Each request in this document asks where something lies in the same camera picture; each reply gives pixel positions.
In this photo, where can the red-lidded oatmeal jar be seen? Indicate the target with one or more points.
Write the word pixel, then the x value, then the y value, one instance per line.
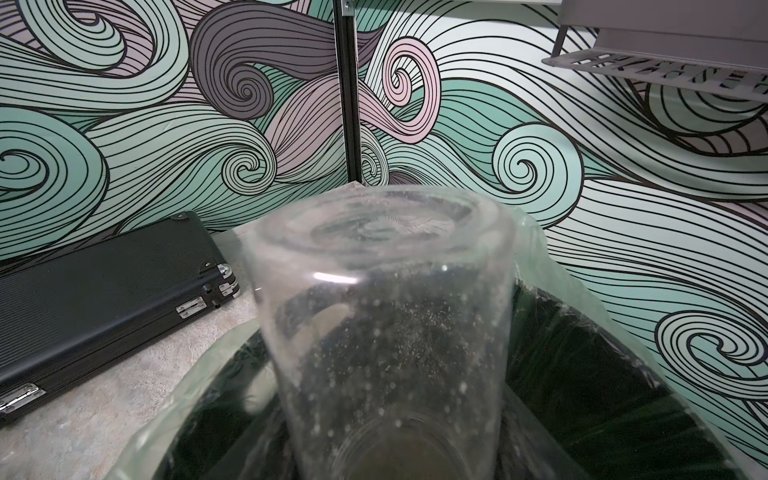
pixel 386 312

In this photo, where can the black bin with green liner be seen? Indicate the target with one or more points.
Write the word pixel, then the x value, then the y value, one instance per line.
pixel 581 400

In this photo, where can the black flat tray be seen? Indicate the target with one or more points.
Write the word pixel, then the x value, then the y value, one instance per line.
pixel 70 314

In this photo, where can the black corner frame post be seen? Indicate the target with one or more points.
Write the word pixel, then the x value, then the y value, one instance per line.
pixel 347 62

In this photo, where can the black wall shelf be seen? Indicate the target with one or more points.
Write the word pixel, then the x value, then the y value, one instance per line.
pixel 715 47

